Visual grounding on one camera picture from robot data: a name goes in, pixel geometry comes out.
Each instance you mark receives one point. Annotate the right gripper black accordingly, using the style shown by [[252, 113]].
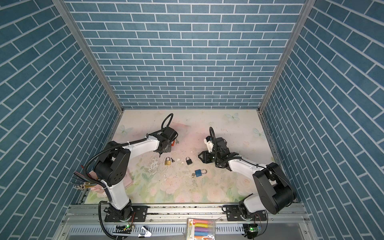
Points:
[[205, 158]]

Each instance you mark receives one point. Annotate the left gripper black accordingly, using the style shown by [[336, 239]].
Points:
[[169, 149]]

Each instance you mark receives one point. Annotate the blue padlock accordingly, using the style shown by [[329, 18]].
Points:
[[199, 173]]

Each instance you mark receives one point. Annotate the black padlock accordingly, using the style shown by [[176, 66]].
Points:
[[188, 161]]

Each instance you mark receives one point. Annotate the large brass padlock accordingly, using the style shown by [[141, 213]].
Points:
[[168, 161]]

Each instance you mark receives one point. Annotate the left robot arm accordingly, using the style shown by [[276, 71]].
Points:
[[108, 167]]

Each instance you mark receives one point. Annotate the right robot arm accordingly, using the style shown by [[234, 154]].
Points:
[[274, 191]]

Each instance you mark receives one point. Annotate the marker pack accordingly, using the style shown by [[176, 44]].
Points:
[[200, 229]]

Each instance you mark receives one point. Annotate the pink pencil case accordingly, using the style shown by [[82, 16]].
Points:
[[127, 181]]

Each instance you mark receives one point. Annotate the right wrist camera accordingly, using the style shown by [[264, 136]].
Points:
[[209, 143]]

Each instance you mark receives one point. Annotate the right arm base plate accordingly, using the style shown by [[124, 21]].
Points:
[[235, 214]]

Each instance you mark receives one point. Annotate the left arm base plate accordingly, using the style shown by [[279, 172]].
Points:
[[139, 213]]

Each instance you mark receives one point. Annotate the aluminium front rail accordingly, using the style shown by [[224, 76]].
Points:
[[178, 213]]

